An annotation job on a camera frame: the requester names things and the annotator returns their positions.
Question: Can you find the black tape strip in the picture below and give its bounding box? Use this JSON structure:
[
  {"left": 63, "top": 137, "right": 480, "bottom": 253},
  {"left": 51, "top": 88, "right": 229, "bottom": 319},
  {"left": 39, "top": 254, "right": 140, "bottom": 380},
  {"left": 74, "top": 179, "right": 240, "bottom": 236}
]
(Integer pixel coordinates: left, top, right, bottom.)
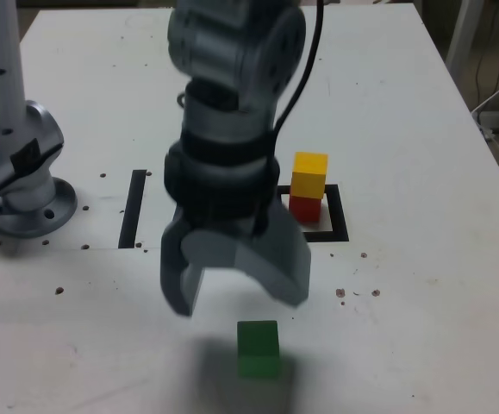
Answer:
[{"left": 118, "top": 169, "right": 147, "bottom": 250}]

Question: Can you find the white background cable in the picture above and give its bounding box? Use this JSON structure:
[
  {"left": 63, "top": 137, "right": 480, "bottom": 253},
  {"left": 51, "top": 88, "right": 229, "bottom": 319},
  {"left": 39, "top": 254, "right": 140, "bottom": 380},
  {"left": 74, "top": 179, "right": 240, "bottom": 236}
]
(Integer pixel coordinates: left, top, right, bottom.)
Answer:
[{"left": 471, "top": 63, "right": 499, "bottom": 161}]

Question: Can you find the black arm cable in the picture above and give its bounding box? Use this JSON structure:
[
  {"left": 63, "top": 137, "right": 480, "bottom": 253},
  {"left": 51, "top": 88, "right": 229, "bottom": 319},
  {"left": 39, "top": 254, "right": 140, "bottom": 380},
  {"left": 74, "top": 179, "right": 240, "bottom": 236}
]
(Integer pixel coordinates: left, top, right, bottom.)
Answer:
[{"left": 270, "top": 0, "right": 326, "bottom": 146}]

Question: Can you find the yellow cube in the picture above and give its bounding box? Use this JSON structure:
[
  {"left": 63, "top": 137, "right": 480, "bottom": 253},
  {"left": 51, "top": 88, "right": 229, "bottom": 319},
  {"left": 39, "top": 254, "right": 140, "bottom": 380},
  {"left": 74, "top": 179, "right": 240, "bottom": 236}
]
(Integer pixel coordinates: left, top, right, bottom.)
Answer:
[{"left": 290, "top": 151, "right": 330, "bottom": 200}]

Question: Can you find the black tape square outline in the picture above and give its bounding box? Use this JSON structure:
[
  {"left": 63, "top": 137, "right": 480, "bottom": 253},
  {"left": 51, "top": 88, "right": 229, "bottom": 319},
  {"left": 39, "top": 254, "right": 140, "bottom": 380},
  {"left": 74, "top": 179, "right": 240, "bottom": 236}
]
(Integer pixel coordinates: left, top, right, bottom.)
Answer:
[{"left": 277, "top": 184, "right": 350, "bottom": 243}]

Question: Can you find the green cube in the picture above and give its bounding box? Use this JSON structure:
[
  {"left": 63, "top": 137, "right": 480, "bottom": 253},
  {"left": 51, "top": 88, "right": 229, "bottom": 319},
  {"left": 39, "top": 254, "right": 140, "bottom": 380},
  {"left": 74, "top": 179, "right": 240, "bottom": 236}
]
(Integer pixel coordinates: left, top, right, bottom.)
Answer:
[{"left": 236, "top": 320, "right": 282, "bottom": 380}]

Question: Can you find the white metal post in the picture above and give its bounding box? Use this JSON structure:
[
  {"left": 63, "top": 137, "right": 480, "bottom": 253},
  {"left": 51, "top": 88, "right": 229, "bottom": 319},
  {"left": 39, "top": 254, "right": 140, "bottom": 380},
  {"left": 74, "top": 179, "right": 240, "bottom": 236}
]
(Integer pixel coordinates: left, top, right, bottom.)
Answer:
[{"left": 446, "top": 0, "right": 485, "bottom": 66}]

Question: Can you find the red cube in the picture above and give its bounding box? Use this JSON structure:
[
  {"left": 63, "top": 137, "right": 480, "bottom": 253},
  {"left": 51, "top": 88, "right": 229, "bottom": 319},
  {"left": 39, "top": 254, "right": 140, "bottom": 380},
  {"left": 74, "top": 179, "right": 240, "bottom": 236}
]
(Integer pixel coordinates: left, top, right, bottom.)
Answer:
[{"left": 288, "top": 194, "right": 322, "bottom": 224}]

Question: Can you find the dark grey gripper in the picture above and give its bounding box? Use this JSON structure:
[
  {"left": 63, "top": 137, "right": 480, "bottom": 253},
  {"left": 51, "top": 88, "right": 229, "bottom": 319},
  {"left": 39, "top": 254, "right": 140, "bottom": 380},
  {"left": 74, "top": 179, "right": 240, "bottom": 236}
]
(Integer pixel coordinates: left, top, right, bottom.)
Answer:
[{"left": 159, "top": 199, "right": 312, "bottom": 319}]

